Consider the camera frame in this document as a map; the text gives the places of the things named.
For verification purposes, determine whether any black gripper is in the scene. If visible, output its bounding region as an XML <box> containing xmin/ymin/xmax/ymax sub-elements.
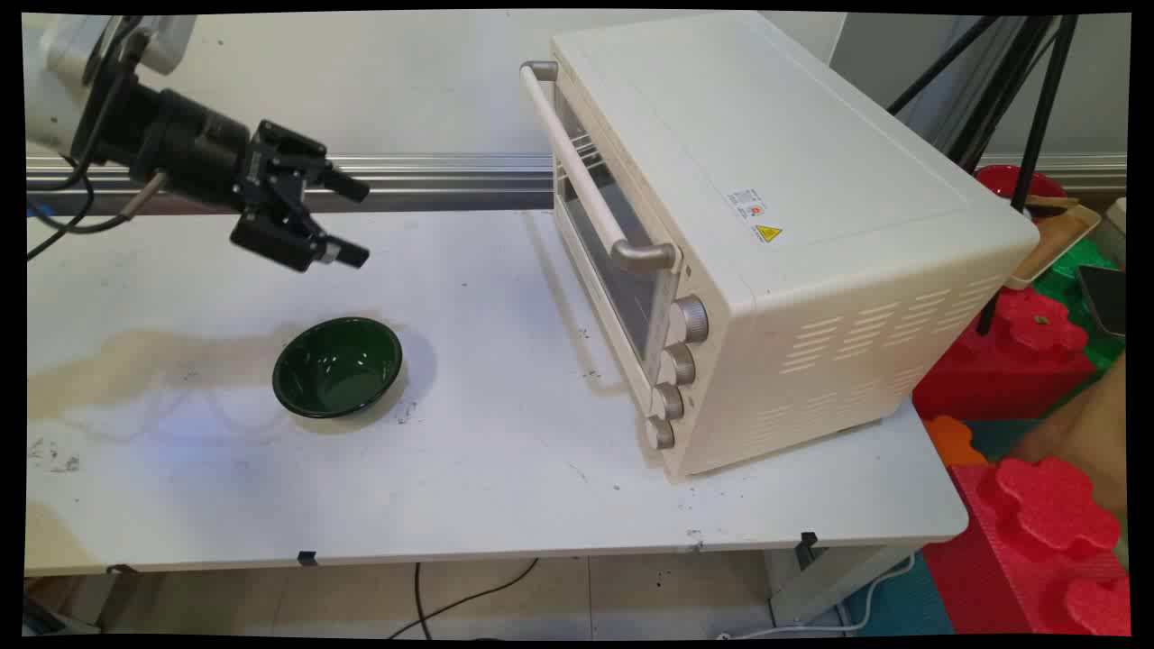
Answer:
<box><xmin>131</xmin><ymin>77</ymin><xmax>371</xmax><ymax>274</ymax></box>

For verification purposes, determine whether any glass oven door with handle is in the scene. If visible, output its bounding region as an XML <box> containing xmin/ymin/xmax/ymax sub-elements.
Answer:
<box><xmin>520</xmin><ymin>60</ymin><xmax>683</xmax><ymax>411</ymax></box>

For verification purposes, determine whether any dark green bowl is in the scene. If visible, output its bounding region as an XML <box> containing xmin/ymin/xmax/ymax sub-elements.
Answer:
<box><xmin>272</xmin><ymin>316</ymin><xmax>404</xmax><ymax>420</ymax></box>

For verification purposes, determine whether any cream toaster oven body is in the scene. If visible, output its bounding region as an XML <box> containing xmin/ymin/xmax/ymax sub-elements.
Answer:
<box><xmin>550</xmin><ymin>11</ymin><xmax>1040</xmax><ymax>479</ymax></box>

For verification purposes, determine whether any white table leg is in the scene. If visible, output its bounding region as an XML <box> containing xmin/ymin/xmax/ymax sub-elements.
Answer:
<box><xmin>771</xmin><ymin>545</ymin><xmax>916</xmax><ymax>627</ymax></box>

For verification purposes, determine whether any orange foam piece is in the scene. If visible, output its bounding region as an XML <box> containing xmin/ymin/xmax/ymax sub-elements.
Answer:
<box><xmin>921</xmin><ymin>415</ymin><xmax>988</xmax><ymax>467</ymax></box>

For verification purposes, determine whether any red bowl with black rim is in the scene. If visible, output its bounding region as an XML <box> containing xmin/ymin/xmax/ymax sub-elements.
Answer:
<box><xmin>975</xmin><ymin>164</ymin><xmax>1067</xmax><ymax>215</ymax></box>

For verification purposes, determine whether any teal floor mat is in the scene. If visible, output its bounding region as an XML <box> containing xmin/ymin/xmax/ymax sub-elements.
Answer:
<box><xmin>847</xmin><ymin>550</ymin><xmax>954</xmax><ymax>636</ymax></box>

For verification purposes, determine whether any black tripod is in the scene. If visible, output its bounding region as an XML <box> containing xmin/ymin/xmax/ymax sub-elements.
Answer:
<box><xmin>888</xmin><ymin>14</ymin><xmax>1080</xmax><ymax>336</ymax></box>

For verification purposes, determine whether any beige wooden tray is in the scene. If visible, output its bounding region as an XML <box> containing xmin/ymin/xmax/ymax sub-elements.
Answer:
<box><xmin>1005</xmin><ymin>203</ymin><xmax>1103</xmax><ymax>290</ymax></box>

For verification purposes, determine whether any green foam block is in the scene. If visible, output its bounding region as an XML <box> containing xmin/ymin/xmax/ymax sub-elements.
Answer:
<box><xmin>1032</xmin><ymin>239</ymin><xmax>1128</xmax><ymax>416</ymax></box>

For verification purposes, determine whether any large red foam block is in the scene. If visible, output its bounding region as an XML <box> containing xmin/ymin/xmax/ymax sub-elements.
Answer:
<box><xmin>921</xmin><ymin>457</ymin><xmax>1131</xmax><ymax>636</ymax></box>

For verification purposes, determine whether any black tablet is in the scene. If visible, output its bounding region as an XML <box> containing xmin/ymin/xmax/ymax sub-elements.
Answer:
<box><xmin>1077</xmin><ymin>265</ymin><xmax>1128</xmax><ymax>339</ymax></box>

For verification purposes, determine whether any person's bare limb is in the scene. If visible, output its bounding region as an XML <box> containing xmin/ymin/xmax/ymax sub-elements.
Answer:
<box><xmin>1010</xmin><ymin>356</ymin><xmax>1128</xmax><ymax>519</ymax></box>

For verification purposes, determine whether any aluminium rail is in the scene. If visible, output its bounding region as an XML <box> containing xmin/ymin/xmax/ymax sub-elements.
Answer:
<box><xmin>27</xmin><ymin>153</ymin><xmax>555</xmax><ymax>215</ymax></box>

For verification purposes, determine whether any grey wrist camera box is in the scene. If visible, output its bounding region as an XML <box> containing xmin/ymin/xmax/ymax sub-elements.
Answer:
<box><xmin>135</xmin><ymin>15</ymin><xmax>196</xmax><ymax>77</ymax></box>

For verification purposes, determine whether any black floor cable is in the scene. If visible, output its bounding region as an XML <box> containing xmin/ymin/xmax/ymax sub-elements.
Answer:
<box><xmin>389</xmin><ymin>559</ymin><xmax>539</xmax><ymax>639</ymax></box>

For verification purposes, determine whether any white floor cable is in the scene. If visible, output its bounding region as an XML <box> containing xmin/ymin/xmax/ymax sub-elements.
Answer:
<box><xmin>721</xmin><ymin>552</ymin><xmax>916</xmax><ymax>639</ymax></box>

